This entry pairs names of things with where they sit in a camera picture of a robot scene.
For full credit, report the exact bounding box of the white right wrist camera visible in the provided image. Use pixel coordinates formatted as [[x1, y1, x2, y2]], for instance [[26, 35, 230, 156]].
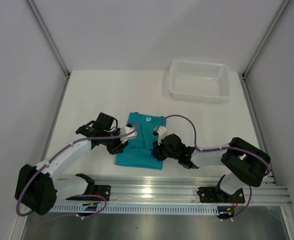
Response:
[[153, 126, 167, 137]]

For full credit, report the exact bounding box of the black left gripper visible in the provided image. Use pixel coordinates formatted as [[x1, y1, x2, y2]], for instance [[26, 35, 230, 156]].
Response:
[[102, 128, 129, 155]]

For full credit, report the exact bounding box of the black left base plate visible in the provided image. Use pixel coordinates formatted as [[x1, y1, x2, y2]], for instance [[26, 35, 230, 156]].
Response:
[[84, 185, 111, 201]]

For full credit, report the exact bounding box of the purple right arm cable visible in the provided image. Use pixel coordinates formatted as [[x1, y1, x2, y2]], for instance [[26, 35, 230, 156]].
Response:
[[153, 114, 272, 222]]

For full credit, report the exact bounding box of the white perforated plastic basket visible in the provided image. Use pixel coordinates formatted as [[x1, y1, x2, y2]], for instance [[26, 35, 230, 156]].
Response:
[[168, 60, 230, 104]]

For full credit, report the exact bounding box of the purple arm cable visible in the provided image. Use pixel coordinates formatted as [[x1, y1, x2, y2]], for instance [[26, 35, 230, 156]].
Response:
[[153, 114, 272, 222], [16, 121, 140, 222]]

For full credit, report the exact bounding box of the left aluminium frame post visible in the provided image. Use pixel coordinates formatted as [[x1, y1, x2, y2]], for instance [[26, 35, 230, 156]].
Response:
[[25, 0, 71, 79]]

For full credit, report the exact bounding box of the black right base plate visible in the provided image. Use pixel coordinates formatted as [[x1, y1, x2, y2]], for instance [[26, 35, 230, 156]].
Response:
[[196, 186, 245, 204]]

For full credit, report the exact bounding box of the aluminium frame post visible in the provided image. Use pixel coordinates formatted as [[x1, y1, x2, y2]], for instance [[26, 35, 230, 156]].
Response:
[[25, 0, 71, 79], [242, 0, 293, 80]]

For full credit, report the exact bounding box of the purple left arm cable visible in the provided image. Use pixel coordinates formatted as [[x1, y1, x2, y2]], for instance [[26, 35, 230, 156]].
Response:
[[16, 121, 140, 222]]

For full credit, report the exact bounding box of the teal t shirt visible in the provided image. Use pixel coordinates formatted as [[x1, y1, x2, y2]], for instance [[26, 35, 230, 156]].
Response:
[[115, 112, 166, 170]]

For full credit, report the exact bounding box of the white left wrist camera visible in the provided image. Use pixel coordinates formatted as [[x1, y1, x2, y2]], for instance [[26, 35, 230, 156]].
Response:
[[120, 126, 137, 142]]

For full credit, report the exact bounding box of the white slotted cable duct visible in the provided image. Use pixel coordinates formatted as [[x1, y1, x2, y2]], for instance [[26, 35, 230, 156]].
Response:
[[50, 202, 219, 216]]

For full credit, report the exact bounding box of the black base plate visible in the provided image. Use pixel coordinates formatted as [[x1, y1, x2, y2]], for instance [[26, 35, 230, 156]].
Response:
[[196, 186, 245, 204], [84, 185, 111, 201]]

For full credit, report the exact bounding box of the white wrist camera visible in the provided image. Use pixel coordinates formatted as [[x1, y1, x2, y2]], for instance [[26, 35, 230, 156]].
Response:
[[120, 126, 137, 142], [153, 126, 167, 137]]

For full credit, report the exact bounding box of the aluminium rail beam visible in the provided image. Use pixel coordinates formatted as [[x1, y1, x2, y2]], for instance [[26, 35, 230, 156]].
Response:
[[20, 174, 293, 206]]

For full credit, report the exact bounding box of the right aluminium frame post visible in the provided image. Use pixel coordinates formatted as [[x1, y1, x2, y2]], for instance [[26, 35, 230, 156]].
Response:
[[242, 0, 293, 80]]

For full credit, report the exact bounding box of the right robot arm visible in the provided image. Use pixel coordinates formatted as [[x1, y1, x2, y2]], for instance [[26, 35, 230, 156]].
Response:
[[151, 134, 271, 202]]

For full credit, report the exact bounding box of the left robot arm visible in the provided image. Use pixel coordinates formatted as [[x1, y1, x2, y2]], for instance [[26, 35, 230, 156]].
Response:
[[15, 112, 138, 217]]

